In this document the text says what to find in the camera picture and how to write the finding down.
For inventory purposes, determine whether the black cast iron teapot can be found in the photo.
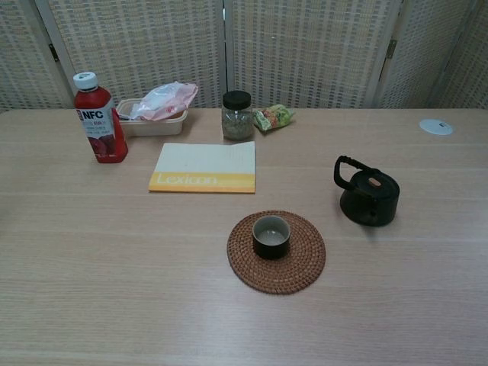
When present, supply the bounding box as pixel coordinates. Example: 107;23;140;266
333;154;401;228

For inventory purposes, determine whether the pink white plastic bag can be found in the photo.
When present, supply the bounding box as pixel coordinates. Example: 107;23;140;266
129;81;199;122

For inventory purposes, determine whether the woven folding screen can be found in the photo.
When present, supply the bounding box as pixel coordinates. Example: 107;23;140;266
0;0;488;114

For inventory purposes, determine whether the beige plastic food container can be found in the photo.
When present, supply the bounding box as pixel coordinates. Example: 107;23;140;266
115;98;190;138

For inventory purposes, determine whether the black teacup grey inside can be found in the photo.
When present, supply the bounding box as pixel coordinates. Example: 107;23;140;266
252;215;291;262

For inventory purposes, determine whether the white yellow Lexicon book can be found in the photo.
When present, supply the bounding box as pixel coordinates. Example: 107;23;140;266
147;140;257;194

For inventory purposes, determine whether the green snack packet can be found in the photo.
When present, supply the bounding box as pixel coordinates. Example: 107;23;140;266
252;104;297;133

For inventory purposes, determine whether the glass jar black lid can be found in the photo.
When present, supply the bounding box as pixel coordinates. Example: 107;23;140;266
221;91;254;141

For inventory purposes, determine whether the red NFC juice bottle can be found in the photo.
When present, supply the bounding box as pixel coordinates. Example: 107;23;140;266
72;71;130;165

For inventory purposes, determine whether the round woven rattan coaster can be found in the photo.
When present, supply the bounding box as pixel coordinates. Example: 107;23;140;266
226;209;327;296

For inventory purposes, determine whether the white round cable grommet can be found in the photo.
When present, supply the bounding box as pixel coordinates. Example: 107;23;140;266
419;118;456;136

